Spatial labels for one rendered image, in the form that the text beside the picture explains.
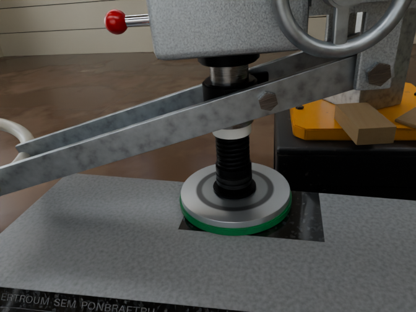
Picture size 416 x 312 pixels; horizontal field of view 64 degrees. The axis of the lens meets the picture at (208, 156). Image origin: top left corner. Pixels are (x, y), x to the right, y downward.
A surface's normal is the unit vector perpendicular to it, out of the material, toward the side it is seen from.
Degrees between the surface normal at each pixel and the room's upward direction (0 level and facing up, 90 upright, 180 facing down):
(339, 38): 90
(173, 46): 90
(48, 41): 90
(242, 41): 90
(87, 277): 0
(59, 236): 0
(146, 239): 0
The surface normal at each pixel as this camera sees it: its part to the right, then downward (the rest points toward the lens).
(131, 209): -0.07, -0.88
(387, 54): -0.02, 0.47
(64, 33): -0.25, 0.47
